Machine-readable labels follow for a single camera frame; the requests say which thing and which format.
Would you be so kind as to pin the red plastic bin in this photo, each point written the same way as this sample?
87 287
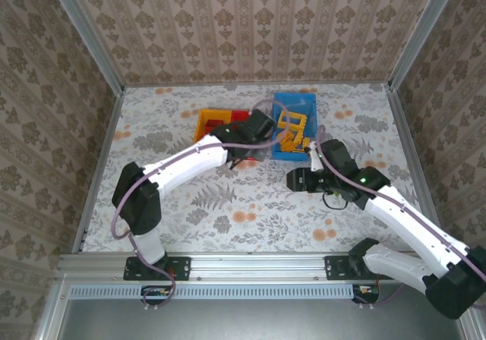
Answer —
239 116

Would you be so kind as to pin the yellow lego brick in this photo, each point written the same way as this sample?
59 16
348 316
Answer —
286 142
300 139
296 149

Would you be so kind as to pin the yellow window frame lego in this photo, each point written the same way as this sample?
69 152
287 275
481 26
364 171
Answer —
298 117

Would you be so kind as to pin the blue plastic bin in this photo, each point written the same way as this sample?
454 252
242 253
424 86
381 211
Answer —
300 102

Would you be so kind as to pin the long red lego brick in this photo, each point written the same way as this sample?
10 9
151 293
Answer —
215 123

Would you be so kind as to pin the yellow plastic bin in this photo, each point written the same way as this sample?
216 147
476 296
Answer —
201 127

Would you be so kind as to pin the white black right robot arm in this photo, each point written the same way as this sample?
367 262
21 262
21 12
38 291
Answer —
410 226

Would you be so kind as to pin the grey metal panel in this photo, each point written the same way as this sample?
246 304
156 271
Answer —
247 321

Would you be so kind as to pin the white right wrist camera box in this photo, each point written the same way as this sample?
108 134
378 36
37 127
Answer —
314 161

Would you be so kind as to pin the aluminium table edge rail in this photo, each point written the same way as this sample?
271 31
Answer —
258 84
102 154
403 127

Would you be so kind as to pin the aluminium frame post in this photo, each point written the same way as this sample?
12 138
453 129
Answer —
423 32
85 32

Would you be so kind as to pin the aluminium lower frame bar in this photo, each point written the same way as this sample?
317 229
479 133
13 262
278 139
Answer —
55 309
472 332

